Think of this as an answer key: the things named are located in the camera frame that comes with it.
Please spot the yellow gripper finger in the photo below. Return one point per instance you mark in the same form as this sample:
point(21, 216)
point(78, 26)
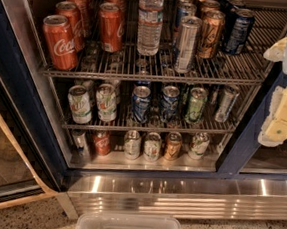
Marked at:
point(274, 128)
point(276, 52)

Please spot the blue pepsi can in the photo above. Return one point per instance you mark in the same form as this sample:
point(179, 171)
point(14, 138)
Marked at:
point(238, 27)
point(230, 8)

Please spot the silver can middle shelf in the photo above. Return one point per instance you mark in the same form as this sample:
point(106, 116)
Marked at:
point(227, 101)

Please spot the front gold brown can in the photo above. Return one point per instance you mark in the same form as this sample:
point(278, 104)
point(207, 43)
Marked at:
point(212, 29)

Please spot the green can middle shelf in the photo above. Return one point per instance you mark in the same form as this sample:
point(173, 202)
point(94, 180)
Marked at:
point(195, 105)

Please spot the tall silver energy can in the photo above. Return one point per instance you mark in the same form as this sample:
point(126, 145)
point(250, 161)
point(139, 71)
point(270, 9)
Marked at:
point(186, 43)

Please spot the white can bottom right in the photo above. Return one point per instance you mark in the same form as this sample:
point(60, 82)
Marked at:
point(198, 145)

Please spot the steel fridge base grille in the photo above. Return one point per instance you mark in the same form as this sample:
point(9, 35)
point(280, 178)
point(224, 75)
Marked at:
point(181, 198)

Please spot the blue silver slim can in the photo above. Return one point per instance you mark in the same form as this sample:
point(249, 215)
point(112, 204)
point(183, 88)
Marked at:
point(182, 10)

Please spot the gold can bottom shelf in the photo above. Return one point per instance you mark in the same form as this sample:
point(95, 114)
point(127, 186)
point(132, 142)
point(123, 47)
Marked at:
point(173, 145)

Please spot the white green can bottom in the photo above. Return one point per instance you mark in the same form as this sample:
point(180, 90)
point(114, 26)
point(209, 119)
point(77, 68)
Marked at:
point(152, 147)

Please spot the blue Pepsi can middle shelf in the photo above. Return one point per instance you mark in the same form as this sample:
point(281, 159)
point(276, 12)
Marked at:
point(141, 100)

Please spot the white can bottom shelf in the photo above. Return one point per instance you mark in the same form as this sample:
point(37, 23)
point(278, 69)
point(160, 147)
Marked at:
point(132, 144)

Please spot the front red cola can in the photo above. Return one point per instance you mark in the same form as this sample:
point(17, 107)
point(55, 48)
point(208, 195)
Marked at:
point(110, 27)

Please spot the red can bottom shelf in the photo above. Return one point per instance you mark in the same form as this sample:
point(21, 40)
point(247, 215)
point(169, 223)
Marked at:
point(101, 141)

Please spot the white green 7UP can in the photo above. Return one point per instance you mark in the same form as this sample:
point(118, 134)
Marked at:
point(79, 102)

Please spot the silver blue can bottom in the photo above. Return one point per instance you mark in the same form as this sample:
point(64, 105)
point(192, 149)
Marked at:
point(80, 141)

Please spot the front red Coca-Cola can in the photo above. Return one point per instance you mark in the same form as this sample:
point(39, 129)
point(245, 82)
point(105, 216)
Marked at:
point(60, 42)

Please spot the open glass fridge door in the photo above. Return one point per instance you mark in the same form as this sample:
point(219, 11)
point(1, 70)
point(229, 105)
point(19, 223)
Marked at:
point(26, 138)

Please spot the clear plastic water bottle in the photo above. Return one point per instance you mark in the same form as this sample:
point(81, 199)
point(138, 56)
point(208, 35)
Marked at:
point(150, 20)

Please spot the clear plastic bin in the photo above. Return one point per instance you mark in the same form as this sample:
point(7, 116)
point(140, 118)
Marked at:
point(104, 220)

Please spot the top wire shelf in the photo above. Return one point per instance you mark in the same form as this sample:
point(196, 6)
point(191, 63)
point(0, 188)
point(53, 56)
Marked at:
point(246, 70)

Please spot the wire shelf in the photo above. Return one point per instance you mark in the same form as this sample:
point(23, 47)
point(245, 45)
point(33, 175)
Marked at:
point(246, 70)
point(124, 122)

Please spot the middle wire shelf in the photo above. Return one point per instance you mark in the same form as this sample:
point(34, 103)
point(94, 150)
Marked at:
point(124, 122)

